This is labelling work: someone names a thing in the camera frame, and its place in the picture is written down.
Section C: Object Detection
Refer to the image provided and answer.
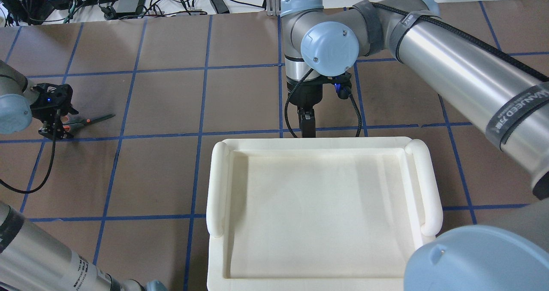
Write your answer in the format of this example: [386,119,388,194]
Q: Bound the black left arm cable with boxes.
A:
[0,109,61,194]

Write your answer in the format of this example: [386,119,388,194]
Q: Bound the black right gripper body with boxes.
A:
[290,72,352,109]

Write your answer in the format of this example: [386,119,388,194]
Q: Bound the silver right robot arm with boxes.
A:
[280,0,549,291]

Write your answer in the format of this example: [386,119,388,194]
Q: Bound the grey orange scissors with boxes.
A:
[63,114,116,134]

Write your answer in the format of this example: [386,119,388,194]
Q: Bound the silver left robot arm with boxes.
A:
[0,62,166,291]

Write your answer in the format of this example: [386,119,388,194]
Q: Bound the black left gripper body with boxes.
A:
[30,83,74,122]

